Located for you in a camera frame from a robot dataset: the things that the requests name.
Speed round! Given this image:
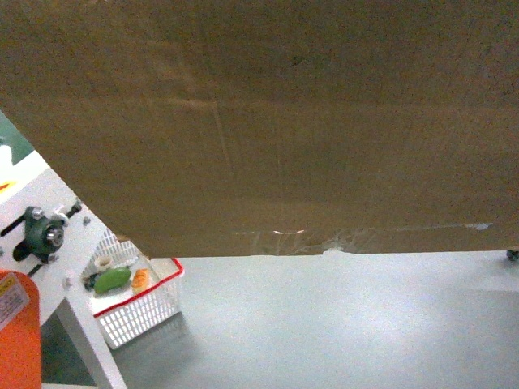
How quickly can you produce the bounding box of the large cardboard box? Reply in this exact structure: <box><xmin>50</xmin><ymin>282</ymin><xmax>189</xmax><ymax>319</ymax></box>
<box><xmin>1</xmin><ymin>1</ymin><xmax>518</xmax><ymax>257</ymax></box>

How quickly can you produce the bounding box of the orange toy food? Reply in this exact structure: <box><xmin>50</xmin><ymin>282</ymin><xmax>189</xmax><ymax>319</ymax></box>
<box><xmin>131</xmin><ymin>268</ymin><xmax>151</xmax><ymax>296</ymax></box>

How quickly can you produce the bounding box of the white plastic basket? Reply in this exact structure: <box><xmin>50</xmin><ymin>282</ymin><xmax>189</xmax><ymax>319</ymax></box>
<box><xmin>80</xmin><ymin>229</ymin><xmax>184</xmax><ymax>350</ymax></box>

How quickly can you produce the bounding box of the green toy mango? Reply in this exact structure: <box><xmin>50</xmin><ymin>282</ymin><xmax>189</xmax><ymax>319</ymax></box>
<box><xmin>93</xmin><ymin>267</ymin><xmax>131</xmax><ymax>294</ymax></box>

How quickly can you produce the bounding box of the green bearing block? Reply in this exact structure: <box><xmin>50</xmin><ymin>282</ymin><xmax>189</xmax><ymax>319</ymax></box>
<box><xmin>13</xmin><ymin>207</ymin><xmax>66</xmax><ymax>264</ymax></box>

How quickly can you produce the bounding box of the orange motor cover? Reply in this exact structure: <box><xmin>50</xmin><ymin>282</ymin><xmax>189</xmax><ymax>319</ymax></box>
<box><xmin>1</xmin><ymin>269</ymin><xmax>42</xmax><ymax>389</ymax></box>

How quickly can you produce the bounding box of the white conveyor frame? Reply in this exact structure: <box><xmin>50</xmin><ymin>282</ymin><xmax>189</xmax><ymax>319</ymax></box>
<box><xmin>1</xmin><ymin>145</ymin><xmax>126</xmax><ymax>388</ymax></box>

